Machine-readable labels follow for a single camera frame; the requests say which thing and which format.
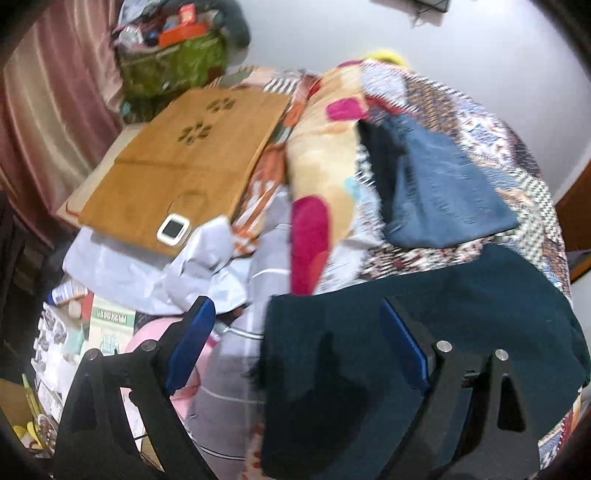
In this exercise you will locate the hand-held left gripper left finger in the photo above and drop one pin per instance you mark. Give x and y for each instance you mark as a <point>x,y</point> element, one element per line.
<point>189,342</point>

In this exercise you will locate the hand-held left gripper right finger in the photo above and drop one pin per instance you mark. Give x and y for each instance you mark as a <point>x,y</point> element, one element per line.
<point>407,342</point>

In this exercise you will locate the dark teal pants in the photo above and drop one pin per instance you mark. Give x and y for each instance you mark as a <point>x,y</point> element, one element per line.
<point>346,314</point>

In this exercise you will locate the pink round cushion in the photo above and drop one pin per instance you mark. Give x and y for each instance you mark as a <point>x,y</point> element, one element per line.
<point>138,344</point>

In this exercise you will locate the white crumpled plastic sheet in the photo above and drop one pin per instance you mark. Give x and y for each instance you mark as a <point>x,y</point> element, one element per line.
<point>152,272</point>

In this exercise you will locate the small white timer device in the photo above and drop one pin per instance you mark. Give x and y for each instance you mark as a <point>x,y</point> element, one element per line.
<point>173,228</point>

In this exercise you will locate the grey striped bed sheet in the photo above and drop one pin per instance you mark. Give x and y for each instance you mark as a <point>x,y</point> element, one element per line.
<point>272,258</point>

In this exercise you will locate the folded blue jeans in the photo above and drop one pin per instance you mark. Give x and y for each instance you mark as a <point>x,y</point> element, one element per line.
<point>438,184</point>

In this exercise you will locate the black folded cloth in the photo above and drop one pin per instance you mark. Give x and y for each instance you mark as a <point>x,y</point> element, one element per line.
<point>378,166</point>

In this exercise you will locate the beige pink floral blanket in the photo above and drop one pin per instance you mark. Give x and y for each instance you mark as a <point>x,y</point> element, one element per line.
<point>323,152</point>

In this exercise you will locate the brown wooden door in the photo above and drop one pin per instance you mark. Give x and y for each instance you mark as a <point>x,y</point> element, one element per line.
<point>577,217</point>

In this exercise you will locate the patchwork patterned blanket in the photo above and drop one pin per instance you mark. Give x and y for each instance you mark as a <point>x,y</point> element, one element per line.
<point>508,143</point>

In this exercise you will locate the pink striped curtain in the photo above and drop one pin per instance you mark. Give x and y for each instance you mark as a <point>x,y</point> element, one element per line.
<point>51,120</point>

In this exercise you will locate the green patterned bag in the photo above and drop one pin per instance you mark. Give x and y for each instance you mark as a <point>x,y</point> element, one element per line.
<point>175,67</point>

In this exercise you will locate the yellow plush toy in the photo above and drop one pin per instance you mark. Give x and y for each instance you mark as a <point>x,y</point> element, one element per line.
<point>390,56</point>

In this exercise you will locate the orange box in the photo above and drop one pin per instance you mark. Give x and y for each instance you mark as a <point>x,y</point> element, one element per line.
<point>182,33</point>

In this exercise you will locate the grey plush toy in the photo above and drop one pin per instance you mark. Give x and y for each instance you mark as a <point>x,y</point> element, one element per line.
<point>231,21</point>

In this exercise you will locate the wall-mounted television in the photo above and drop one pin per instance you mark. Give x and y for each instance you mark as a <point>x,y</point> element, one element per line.
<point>425,4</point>

